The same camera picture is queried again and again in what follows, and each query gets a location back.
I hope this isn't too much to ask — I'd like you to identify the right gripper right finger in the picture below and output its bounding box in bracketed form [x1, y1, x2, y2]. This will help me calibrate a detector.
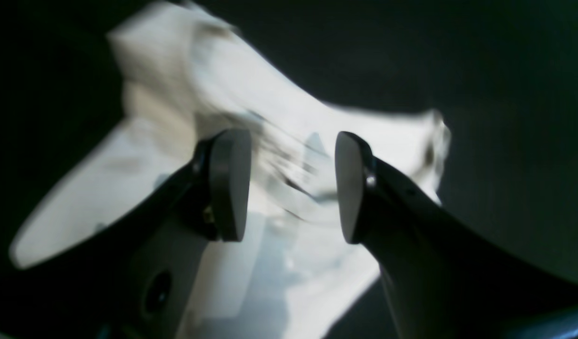
[335, 131, 578, 339]

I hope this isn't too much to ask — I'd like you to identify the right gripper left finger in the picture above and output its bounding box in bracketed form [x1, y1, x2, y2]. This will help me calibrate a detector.
[0, 129, 252, 339]

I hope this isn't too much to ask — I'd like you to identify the white T-shirt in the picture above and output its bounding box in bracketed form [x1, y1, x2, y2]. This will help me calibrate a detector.
[9, 1, 451, 339]

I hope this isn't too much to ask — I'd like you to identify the black table cloth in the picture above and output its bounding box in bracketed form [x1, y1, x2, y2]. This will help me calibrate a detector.
[0, 0, 578, 339]

